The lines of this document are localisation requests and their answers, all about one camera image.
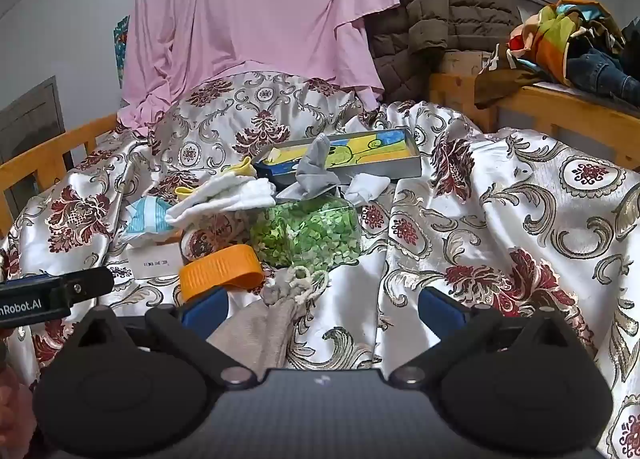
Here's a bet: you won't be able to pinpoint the slatted wooden bed rail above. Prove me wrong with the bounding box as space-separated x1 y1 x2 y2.
0 113 121 235

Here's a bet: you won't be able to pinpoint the metal tray with painted bottom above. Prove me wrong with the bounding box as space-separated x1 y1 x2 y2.
252 127 422 186

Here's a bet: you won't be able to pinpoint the colourful printed cloth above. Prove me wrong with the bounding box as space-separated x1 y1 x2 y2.
474 0 626 110

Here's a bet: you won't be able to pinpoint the wooden bed frame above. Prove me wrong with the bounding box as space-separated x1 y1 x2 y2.
429 72 640 170

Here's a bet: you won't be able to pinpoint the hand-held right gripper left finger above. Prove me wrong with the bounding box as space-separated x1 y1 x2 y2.
75 286 257 386

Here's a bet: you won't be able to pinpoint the white and orange medicine box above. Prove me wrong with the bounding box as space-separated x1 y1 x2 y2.
125 243 182 280

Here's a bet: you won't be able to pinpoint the person's left forearm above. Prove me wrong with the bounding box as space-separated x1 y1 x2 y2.
0 374 37 459

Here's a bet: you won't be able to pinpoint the small white cloth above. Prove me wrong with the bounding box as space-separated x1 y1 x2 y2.
345 174 391 205

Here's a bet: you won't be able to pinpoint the pink shirt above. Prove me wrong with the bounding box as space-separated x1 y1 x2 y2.
117 0 401 137

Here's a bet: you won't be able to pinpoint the beige drawstring pouch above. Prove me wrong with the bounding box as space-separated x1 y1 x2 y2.
206 266 331 370

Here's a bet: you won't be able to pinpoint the grey perforated sock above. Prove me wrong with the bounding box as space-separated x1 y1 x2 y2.
276 134 341 201

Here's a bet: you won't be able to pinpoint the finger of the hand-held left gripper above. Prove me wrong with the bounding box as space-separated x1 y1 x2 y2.
47 266 115 309

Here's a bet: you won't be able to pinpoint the pale wooden board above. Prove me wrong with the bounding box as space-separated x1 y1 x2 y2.
439 50 493 75

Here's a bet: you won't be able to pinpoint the floral satin blanket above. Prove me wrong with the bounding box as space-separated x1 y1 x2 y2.
0 70 640 459

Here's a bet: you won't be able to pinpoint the grey door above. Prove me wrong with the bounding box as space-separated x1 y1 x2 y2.
0 75 68 200

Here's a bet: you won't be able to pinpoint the yellow sock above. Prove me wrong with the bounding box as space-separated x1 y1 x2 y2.
175 158 257 200

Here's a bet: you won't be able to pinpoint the teal wall poster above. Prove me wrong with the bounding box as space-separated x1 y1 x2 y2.
114 15 130 75

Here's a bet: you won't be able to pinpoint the blue jeans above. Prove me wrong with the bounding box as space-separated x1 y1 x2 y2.
567 48 640 102

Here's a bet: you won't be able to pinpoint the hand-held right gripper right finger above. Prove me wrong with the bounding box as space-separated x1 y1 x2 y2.
390 287 570 386

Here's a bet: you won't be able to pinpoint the clear jar of green stars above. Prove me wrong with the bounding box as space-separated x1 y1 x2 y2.
179 196 363 302

